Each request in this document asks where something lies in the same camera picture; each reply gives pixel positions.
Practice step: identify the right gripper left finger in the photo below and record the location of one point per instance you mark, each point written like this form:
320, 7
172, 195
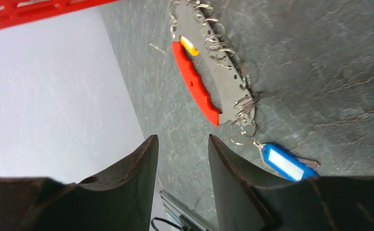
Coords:
118, 198

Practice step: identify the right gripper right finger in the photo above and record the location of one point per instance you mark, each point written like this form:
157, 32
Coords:
248, 198

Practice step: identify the yellow key tag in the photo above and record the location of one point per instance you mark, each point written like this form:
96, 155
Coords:
188, 46

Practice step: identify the red plastic basket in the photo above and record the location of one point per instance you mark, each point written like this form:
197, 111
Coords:
17, 12

